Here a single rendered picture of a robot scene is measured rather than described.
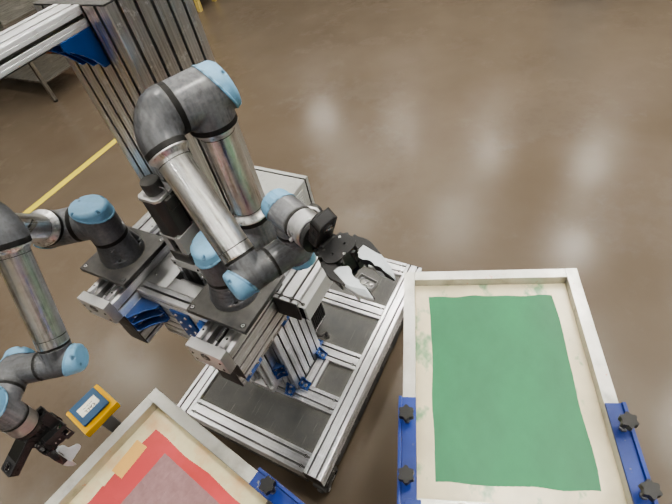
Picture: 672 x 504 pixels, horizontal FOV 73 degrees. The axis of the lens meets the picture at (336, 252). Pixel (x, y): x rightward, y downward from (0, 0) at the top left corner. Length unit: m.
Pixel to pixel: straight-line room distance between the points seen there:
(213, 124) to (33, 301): 0.61
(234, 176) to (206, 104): 0.20
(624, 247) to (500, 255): 0.72
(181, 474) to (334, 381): 1.03
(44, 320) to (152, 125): 0.57
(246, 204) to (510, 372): 0.93
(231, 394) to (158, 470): 0.96
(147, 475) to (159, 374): 1.45
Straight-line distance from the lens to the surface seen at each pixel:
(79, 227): 1.64
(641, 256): 3.27
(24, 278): 1.30
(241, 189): 1.19
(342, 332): 2.50
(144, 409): 1.68
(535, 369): 1.55
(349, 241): 0.85
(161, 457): 1.62
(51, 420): 1.49
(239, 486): 1.49
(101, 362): 3.29
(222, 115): 1.07
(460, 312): 1.63
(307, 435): 2.29
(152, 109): 1.03
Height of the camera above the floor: 2.30
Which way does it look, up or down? 47 degrees down
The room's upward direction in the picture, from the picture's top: 14 degrees counter-clockwise
